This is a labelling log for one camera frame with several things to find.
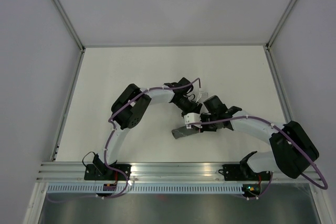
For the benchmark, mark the aluminium frame post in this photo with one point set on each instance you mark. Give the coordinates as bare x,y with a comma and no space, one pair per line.
68,24
279,26

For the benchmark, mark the aluminium right frame post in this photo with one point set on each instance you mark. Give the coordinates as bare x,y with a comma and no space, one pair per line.
279,26

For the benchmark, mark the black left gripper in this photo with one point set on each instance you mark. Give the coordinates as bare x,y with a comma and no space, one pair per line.
192,108

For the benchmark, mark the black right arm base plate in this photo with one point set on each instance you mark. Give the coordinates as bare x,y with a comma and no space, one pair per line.
234,172

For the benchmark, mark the aluminium front rail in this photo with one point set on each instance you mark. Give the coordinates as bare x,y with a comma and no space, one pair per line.
140,172

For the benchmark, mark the white slotted cable duct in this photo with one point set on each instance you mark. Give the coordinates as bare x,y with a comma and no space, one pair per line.
146,188

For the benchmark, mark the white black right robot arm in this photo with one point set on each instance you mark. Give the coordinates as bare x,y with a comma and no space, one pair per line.
291,148

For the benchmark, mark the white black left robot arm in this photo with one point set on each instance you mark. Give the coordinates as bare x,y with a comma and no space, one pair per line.
130,107

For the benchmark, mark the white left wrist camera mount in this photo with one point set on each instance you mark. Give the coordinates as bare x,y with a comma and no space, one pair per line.
202,95

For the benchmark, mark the grey cloth napkin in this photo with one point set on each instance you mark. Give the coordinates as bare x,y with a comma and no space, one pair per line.
183,131

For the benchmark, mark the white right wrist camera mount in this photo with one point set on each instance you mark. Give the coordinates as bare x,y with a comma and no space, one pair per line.
192,120

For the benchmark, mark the aluminium left frame post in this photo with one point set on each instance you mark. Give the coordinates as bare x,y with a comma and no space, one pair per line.
68,24

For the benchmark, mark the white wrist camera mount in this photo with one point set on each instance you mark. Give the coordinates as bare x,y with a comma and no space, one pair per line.
202,95
192,120

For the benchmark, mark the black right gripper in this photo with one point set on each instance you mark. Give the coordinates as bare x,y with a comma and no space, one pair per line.
204,128

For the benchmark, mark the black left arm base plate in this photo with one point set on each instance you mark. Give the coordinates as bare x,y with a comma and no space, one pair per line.
98,171

